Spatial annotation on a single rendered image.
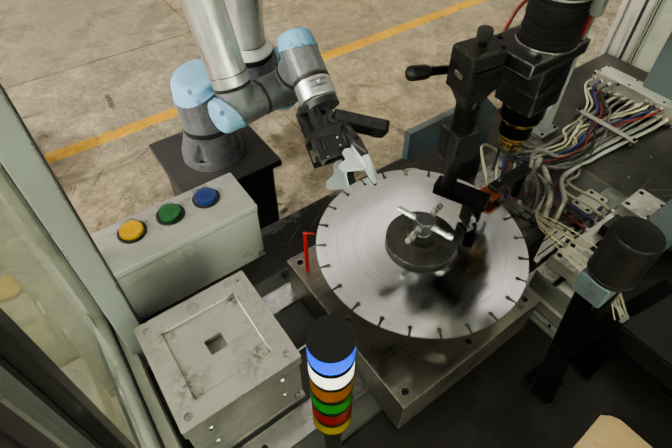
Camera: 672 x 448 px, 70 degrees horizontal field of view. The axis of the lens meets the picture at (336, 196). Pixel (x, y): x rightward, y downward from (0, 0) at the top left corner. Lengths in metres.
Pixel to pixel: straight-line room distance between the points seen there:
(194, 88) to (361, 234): 0.51
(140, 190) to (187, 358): 1.65
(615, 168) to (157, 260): 1.06
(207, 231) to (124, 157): 1.69
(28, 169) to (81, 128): 2.22
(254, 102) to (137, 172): 1.50
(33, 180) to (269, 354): 0.37
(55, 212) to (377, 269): 0.43
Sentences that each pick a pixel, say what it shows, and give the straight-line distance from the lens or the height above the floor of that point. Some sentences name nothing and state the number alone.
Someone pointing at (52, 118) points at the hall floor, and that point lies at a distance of 2.96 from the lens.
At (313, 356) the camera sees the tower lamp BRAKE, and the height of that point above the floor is 1.16.
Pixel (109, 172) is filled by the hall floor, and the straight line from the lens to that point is 2.48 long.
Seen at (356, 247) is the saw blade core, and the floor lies 0.95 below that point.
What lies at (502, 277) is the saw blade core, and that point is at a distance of 0.76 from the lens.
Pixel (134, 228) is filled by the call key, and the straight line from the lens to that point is 0.90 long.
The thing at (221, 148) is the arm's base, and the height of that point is 0.80.
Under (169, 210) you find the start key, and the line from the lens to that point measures 0.91.
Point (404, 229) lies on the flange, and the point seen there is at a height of 0.96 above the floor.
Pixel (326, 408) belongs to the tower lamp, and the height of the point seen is 1.05.
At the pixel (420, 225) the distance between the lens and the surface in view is 0.72.
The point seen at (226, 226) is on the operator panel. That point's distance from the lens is 0.89.
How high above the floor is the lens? 1.55
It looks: 46 degrees down
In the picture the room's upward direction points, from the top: straight up
